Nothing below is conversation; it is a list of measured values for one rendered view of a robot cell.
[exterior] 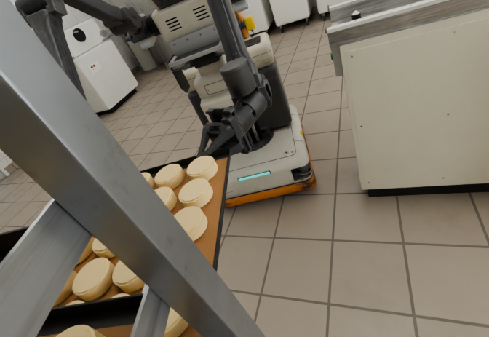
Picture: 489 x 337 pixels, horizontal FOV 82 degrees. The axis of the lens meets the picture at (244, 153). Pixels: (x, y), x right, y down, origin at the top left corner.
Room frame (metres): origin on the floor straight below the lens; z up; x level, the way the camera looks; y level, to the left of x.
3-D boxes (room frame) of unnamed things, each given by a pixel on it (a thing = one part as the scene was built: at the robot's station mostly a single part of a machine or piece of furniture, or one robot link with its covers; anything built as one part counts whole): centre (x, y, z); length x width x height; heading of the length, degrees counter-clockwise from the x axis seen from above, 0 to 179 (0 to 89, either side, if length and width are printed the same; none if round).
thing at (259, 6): (4.90, -1.05, 0.39); 0.64 x 0.54 x 0.77; 151
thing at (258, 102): (0.55, -0.05, 0.96); 0.07 x 0.06 x 0.07; 134
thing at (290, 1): (4.57, -1.61, 0.39); 0.64 x 0.54 x 0.77; 150
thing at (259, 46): (1.61, -0.11, 0.59); 0.55 x 0.34 x 0.83; 74
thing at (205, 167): (0.39, 0.08, 0.96); 0.05 x 0.05 x 0.02
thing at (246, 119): (0.50, -0.01, 0.96); 0.07 x 0.07 x 0.10; 44
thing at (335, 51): (1.10, -0.53, 0.77); 0.24 x 0.04 x 0.14; 151
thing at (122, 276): (0.25, 0.18, 0.96); 0.05 x 0.05 x 0.02
